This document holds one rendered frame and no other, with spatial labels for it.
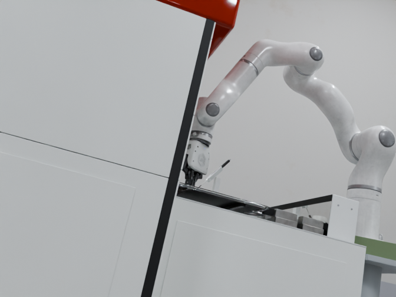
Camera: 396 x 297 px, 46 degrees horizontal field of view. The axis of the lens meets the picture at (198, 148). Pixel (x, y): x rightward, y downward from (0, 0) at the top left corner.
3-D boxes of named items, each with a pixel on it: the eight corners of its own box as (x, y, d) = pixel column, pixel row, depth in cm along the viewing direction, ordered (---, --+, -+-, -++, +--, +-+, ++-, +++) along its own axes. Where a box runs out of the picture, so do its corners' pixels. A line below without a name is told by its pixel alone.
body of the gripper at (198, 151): (200, 135, 156) (192, 167, 153) (215, 145, 163) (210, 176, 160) (182, 135, 160) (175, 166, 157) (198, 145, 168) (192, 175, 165)
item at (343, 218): (327, 239, 138) (333, 193, 142) (252, 243, 190) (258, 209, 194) (354, 246, 140) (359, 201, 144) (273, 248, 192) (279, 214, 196)
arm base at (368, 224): (373, 249, 176) (376, 201, 181) (399, 246, 158) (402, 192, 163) (324, 240, 175) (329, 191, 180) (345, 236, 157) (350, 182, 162)
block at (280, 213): (274, 216, 155) (276, 207, 156) (270, 217, 158) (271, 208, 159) (296, 222, 157) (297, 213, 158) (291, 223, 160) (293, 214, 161)
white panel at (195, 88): (168, 177, 101) (206, 18, 112) (119, 209, 177) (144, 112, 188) (182, 181, 102) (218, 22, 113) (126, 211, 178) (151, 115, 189)
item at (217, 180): (204, 194, 190) (211, 162, 193) (201, 195, 193) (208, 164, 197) (218, 197, 191) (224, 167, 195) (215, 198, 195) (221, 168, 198)
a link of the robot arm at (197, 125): (215, 134, 158) (208, 141, 167) (223, 99, 162) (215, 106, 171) (192, 128, 157) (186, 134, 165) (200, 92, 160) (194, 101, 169)
